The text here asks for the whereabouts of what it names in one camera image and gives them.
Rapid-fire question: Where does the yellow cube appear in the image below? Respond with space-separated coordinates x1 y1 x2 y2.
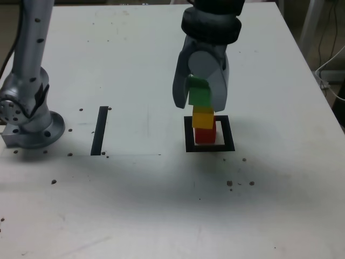
191 105 215 130

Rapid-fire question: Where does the white cable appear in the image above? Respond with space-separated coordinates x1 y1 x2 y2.
314 44 345 102

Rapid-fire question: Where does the black tape square outline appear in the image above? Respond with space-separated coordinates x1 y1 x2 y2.
184 115 236 153

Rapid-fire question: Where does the black hanging cable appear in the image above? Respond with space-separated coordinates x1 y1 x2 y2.
319 0 339 65

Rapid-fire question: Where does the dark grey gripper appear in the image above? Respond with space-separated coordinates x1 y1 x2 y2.
171 36 230 113

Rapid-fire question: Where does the red cube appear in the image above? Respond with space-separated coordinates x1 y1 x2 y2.
194 122 217 145

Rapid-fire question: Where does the white furniture leg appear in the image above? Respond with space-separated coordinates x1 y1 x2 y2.
298 0 334 64

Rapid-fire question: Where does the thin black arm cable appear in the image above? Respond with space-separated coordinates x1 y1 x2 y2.
0 0 24 78

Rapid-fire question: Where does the green cube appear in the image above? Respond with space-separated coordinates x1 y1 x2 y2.
186 75 211 106

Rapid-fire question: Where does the black tape strip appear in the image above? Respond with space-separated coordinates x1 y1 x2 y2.
91 106 109 156

